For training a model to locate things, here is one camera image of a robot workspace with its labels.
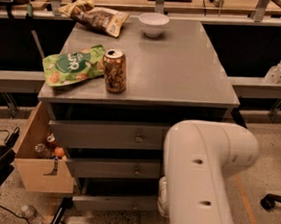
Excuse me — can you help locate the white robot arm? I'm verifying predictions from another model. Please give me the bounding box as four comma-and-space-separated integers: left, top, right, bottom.
160, 120, 260, 224

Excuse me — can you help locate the grey top drawer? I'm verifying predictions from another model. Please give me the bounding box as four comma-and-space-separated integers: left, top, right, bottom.
49, 120, 169, 150

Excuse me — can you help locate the grey bottom drawer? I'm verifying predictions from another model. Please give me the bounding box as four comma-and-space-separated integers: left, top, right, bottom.
72, 195, 158, 212

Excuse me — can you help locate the grey middle drawer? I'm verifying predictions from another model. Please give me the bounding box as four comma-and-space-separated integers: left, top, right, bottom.
65, 158, 161, 179

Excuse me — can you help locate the white bowl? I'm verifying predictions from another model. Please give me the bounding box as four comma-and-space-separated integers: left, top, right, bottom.
139, 12, 169, 37

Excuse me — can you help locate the black chair base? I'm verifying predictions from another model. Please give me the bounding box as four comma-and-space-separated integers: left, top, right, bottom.
261, 193, 281, 212

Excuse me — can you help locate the clear plastic floor bottle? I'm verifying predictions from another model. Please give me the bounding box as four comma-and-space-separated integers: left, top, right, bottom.
21, 205, 43, 224

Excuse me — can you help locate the wooden side box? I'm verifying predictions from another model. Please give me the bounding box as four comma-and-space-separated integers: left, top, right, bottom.
13, 102, 74, 194

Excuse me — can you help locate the orange fruit in box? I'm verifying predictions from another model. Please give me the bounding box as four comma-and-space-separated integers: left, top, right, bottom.
54, 147, 65, 159

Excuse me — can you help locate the grey drawer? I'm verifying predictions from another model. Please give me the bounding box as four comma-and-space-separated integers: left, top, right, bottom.
72, 195, 158, 212
49, 120, 169, 150
65, 158, 161, 179

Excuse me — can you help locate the green snack bag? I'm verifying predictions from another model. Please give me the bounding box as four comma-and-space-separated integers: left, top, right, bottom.
42, 44, 105, 87

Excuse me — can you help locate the bottle in wooden box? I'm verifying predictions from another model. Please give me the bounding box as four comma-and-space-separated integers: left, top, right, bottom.
35, 143, 53, 159

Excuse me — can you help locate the clear sanitizer bottle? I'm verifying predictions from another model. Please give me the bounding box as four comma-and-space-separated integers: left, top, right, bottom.
265, 61, 281, 84

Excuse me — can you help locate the grey drawer cabinet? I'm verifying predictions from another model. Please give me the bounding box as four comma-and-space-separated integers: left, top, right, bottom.
30, 9, 246, 221

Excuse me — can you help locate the brown chip bag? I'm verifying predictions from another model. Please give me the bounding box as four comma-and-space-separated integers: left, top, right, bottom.
58, 0, 130, 38

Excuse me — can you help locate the brown soda can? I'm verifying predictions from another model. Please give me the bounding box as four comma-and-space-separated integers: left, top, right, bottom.
103, 48, 127, 93

